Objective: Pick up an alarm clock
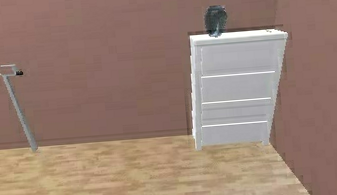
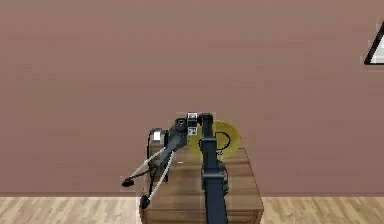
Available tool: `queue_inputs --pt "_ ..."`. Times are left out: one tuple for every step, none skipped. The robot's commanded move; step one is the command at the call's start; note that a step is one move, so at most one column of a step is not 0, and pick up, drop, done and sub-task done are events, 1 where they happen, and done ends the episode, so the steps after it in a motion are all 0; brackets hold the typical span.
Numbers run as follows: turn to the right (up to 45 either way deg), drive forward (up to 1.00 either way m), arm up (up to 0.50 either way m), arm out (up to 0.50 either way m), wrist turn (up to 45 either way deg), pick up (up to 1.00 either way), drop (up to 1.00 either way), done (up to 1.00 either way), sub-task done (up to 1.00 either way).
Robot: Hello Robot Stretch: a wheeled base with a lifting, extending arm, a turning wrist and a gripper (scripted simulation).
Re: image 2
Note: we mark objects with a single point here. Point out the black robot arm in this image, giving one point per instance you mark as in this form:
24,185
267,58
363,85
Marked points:
211,173

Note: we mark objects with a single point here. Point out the yellow round plate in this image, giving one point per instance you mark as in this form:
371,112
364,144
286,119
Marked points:
224,138

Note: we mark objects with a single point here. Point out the brown wooden side table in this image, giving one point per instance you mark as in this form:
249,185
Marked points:
200,190

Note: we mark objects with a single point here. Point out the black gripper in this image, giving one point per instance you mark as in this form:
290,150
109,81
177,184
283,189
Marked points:
176,136

